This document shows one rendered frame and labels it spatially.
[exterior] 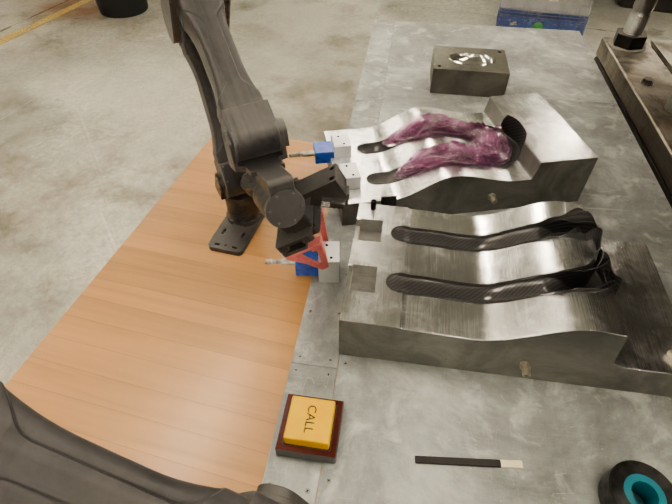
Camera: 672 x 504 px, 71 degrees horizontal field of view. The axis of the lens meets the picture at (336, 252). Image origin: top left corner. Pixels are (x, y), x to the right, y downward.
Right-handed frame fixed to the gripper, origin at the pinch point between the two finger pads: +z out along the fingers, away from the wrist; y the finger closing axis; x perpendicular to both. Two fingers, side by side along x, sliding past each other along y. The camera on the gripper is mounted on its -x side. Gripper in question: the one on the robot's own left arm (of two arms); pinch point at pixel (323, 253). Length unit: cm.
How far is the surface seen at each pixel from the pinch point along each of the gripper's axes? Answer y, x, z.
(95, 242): 88, 130, 23
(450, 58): 74, -30, 15
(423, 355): -18.8, -12.2, 9.4
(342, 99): 212, 37, 75
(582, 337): -21.7, -33.4, 11.0
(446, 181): 15.3, -22.0, 7.9
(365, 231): 4.0, -7.2, 2.3
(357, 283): -8.0, -5.6, 1.5
